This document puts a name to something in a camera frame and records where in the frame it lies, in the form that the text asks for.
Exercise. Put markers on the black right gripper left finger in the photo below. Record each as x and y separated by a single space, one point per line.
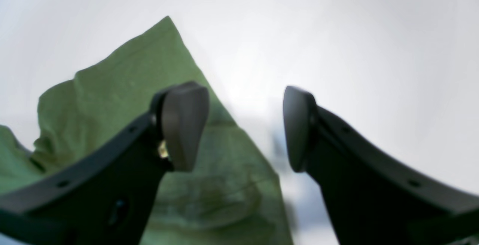
107 197

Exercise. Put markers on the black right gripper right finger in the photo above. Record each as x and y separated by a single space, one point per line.
372 198

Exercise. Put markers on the olive green T-shirt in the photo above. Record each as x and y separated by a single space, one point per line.
232 197

